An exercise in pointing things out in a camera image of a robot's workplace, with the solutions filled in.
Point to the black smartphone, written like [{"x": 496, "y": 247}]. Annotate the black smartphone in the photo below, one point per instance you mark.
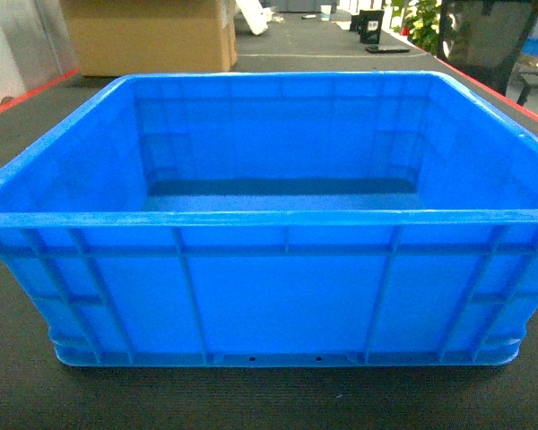
[{"x": 386, "y": 49}]

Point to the green potted plant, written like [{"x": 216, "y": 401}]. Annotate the green potted plant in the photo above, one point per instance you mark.
[{"x": 418, "y": 22}]

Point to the white cup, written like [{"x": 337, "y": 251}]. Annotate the white cup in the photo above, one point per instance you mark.
[{"x": 325, "y": 12}]

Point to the black box with label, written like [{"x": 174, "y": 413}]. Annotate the black box with label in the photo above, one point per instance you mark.
[{"x": 368, "y": 24}]

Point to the black office chair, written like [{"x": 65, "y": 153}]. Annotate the black office chair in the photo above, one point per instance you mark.
[{"x": 483, "y": 39}]

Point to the white angled object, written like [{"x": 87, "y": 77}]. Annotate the white angled object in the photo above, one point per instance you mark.
[{"x": 254, "y": 15}]

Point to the brown cardboard box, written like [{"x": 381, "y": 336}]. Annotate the brown cardboard box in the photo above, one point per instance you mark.
[{"x": 116, "y": 38}]

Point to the large blue plastic crate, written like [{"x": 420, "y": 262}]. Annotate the large blue plastic crate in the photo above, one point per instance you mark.
[{"x": 278, "y": 219}]

